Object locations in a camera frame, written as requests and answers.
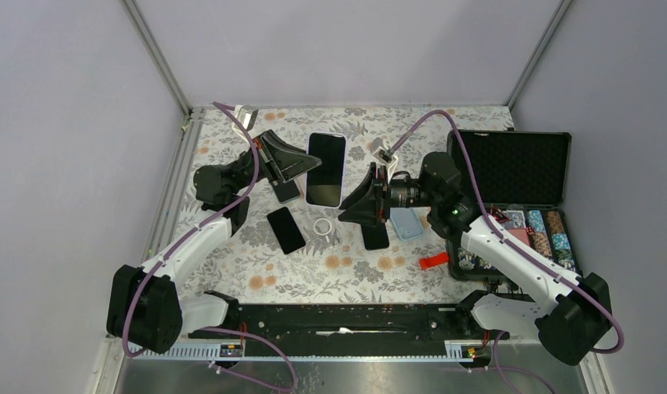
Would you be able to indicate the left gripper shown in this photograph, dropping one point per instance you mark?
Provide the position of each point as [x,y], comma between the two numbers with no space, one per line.
[281,161]

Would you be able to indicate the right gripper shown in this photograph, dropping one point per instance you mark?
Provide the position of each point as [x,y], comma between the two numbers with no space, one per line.
[371,200]

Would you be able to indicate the small black smartphone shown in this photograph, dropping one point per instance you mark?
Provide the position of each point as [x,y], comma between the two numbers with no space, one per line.
[286,192]

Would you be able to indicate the black smartphone from blue case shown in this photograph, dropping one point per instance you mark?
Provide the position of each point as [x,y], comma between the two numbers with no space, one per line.
[375,238]

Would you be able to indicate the phone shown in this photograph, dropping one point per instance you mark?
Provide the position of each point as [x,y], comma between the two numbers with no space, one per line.
[324,184]
[406,223]

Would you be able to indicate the large black smartphone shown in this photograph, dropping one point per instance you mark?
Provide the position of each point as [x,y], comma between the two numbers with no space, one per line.
[286,230]

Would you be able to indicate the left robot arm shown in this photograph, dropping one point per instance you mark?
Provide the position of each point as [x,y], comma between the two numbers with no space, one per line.
[144,306]

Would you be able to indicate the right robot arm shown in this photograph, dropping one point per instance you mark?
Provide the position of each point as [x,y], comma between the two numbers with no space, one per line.
[569,314]

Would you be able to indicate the black poker chip case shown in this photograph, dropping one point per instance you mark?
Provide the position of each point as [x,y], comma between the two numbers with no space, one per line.
[523,176]

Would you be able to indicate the floral tablecloth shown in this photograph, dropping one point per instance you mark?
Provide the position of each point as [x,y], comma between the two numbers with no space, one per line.
[251,265]

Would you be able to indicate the red plastic piece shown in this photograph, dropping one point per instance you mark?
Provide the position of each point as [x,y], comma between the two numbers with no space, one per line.
[434,261]

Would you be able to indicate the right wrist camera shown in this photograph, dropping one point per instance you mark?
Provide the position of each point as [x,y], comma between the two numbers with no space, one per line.
[382,153]

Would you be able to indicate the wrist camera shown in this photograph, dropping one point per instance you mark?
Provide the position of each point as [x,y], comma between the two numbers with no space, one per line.
[246,116]
[382,153]

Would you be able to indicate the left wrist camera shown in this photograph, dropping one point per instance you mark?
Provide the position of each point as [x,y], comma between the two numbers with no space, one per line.
[246,116]

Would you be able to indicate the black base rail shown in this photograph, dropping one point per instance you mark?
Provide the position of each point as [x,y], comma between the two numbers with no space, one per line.
[330,330]

